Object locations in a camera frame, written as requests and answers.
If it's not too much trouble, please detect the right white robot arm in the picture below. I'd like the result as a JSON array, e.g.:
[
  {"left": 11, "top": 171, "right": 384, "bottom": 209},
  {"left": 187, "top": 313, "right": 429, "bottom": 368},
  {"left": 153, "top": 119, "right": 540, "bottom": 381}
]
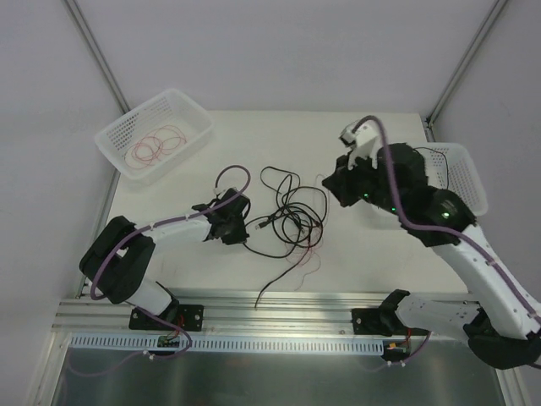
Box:
[{"left": 322, "top": 143, "right": 540, "bottom": 370}]

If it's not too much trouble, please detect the aluminium mounting rail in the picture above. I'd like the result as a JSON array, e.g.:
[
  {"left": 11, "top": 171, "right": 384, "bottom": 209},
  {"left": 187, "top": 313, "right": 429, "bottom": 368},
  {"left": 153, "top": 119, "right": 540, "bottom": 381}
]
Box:
[{"left": 50, "top": 289, "right": 478, "bottom": 342}]

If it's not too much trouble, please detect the white slotted cable duct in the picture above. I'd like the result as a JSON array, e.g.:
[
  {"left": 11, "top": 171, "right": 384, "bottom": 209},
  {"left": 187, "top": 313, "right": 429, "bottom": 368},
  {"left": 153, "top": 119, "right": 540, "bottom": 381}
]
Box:
[{"left": 69, "top": 333, "right": 384, "bottom": 356}]

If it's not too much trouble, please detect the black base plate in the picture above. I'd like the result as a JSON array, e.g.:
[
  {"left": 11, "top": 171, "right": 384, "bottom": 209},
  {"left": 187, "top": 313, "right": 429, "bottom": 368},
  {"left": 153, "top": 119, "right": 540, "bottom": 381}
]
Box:
[
  {"left": 128, "top": 301, "right": 205, "bottom": 332},
  {"left": 351, "top": 308, "right": 407, "bottom": 337}
]

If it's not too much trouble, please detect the left aluminium frame post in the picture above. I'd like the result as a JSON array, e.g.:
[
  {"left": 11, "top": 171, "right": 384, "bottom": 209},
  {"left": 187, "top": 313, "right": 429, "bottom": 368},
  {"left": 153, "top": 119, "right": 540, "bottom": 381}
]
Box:
[{"left": 62, "top": 0, "right": 131, "bottom": 113}]

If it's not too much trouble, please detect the aluminium frame post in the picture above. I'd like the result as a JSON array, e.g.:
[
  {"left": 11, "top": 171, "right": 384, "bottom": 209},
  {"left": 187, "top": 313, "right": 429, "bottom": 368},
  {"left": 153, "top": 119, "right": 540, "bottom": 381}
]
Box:
[
  {"left": 426, "top": 0, "right": 510, "bottom": 129},
  {"left": 62, "top": 0, "right": 131, "bottom": 113}
]

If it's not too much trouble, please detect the left white plastic basket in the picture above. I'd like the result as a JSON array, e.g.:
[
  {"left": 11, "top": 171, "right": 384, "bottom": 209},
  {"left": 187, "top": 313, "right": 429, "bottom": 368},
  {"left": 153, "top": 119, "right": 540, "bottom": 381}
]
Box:
[{"left": 95, "top": 89, "right": 214, "bottom": 185}]

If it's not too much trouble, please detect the right aluminium frame post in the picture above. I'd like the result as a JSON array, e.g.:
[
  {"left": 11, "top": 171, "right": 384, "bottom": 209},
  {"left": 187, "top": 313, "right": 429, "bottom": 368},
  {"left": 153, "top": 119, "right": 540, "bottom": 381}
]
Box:
[{"left": 426, "top": 0, "right": 510, "bottom": 129}]

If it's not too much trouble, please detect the thick black cable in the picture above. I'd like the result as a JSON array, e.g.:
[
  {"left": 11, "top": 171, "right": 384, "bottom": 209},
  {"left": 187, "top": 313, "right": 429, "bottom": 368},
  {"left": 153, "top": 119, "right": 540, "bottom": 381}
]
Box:
[{"left": 254, "top": 264, "right": 301, "bottom": 309}]

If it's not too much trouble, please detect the white plastic basket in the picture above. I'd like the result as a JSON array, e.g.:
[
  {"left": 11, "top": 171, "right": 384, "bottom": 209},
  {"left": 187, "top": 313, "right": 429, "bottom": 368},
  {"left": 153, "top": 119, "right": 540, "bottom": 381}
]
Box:
[
  {"left": 406, "top": 142, "right": 489, "bottom": 217},
  {"left": 95, "top": 89, "right": 214, "bottom": 185}
]

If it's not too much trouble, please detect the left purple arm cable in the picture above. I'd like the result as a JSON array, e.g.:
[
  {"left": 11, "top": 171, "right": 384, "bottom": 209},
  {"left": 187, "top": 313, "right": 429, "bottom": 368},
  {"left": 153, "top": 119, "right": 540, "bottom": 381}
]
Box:
[{"left": 90, "top": 165, "right": 253, "bottom": 301}]

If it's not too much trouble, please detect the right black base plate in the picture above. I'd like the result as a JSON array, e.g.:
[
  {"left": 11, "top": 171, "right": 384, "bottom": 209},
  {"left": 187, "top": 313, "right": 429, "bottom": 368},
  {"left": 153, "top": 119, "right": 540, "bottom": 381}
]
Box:
[{"left": 351, "top": 308, "right": 407, "bottom": 337}]

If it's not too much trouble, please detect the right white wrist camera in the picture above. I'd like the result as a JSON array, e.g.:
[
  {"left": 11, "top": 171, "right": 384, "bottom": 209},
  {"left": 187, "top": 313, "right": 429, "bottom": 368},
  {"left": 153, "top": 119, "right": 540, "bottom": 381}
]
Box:
[{"left": 339, "top": 121, "right": 380, "bottom": 170}]

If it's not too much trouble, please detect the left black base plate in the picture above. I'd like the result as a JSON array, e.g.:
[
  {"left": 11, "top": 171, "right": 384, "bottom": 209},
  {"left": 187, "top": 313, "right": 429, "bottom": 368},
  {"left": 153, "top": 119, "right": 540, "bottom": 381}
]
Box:
[{"left": 128, "top": 301, "right": 205, "bottom": 332}]

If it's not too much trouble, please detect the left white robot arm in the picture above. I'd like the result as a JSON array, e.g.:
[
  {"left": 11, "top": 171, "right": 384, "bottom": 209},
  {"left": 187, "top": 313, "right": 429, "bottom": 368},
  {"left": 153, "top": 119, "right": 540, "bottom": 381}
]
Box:
[{"left": 79, "top": 188, "right": 251, "bottom": 329}]

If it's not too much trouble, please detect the black usb cable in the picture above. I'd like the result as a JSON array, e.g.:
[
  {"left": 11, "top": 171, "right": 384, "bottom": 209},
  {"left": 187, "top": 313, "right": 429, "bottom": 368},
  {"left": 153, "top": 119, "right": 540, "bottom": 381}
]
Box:
[
  {"left": 416, "top": 146, "right": 453, "bottom": 191},
  {"left": 244, "top": 166, "right": 331, "bottom": 260}
]

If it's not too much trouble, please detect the right white plastic basket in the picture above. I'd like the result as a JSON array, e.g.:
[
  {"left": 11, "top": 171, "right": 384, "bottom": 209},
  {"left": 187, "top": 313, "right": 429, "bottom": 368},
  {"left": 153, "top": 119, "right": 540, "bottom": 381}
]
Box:
[{"left": 406, "top": 142, "right": 489, "bottom": 217}]

